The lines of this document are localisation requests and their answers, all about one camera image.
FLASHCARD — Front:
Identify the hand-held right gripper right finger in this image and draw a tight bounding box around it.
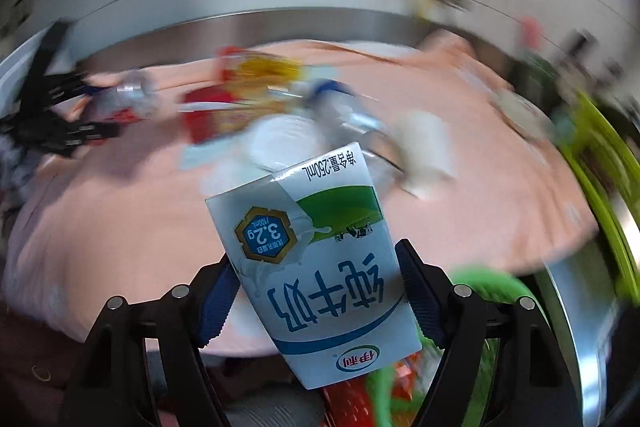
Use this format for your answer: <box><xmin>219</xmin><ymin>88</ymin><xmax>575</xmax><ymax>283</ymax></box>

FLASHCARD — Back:
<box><xmin>394</xmin><ymin>238</ymin><xmax>586</xmax><ymax>427</ymax></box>

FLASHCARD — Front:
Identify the pink printed towel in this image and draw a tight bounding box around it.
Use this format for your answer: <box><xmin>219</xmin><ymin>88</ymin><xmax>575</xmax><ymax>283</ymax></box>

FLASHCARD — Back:
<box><xmin>5</xmin><ymin>39</ymin><xmax>601</xmax><ymax>355</ymax></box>

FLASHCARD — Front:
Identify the red printed plastic cup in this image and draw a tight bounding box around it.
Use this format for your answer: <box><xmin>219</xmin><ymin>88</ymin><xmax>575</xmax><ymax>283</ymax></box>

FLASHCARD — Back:
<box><xmin>181</xmin><ymin>86</ymin><xmax>266</xmax><ymax>146</ymax></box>

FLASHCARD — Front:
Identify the white blue milk carton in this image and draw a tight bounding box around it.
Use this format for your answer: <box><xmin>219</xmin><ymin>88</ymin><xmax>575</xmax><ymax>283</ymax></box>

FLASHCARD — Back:
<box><xmin>205</xmin><ymin>141</ymin><xmax>423</xmax><ymax>390</ymax></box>

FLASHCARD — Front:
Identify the silver red packet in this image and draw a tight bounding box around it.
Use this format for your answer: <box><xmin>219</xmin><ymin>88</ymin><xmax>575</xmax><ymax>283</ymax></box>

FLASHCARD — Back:
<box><xmin>87</xmin><ymin>69</ymin><xmax>161</xmax><ymax>125</ymax></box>

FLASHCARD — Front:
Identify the red yellow snack packet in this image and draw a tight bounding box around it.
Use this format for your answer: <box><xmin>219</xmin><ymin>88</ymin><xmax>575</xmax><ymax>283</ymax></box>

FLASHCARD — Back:
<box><xmin>216</xmin><ymin>48</ymin><xmax>303</xmax><ymax>94</ymax></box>

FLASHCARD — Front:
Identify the white round lid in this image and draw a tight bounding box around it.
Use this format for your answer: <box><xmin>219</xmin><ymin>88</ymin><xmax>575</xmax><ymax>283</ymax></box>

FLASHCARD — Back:
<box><xmin>249</xmin><ymin>114</ymin><xmax>328</xmax><ymax>170</ymax></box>

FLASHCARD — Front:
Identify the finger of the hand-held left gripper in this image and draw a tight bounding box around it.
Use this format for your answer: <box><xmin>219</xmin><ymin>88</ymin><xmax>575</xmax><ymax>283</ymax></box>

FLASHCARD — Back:
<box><xmin>0</xmin><ymin>114</ymin><xmax>121</xmax><ymax>158</ymax></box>
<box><xmin>20</xmin><ymin>21</ymin><xmax>103</xmax><ymax>110</ymax></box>

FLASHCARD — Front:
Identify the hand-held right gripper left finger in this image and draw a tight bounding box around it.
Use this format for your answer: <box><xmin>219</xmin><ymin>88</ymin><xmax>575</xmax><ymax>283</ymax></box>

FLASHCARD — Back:
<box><xmin>60</xmin><ymin>252</ymin><xmax>241</xmax><ymax>427</ymax></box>

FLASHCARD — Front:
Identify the green dish rack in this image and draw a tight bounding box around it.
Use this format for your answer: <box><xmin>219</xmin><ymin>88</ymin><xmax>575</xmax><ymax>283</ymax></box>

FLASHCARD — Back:
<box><xmin>552</xmin><ymin>89</ymin><xmax>640</xmax><ymax>303</ymax></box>

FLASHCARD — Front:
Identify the green plastic basket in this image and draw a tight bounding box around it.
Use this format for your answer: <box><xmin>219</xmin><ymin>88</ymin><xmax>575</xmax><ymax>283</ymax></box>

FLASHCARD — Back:
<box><xmin>370</xmin><ymin>263</ymin><xmax>538</xmax><ymax>427</ymax></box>

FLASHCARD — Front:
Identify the white paper cup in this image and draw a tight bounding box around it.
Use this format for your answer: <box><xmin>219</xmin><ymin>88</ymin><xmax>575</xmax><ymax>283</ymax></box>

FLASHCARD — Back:
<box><xmin>397</xmin><ymin>111</ymin><xmax>457</xmax><ymax>198</ymax></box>

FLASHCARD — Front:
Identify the clear bottle with blue cap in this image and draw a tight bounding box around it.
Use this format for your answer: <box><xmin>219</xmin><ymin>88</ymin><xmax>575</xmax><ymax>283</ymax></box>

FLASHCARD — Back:
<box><xmin>300</xmin><ymin>78</ymin><xmax>401</xmax><ymax>148</ymax></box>

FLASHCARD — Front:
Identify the white plate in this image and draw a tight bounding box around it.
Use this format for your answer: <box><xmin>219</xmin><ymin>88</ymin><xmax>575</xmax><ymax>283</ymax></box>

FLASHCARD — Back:
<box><xmin>492</xmin><ymin>89</ymin><xmax>553</xmax><ymax>140</ymax></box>

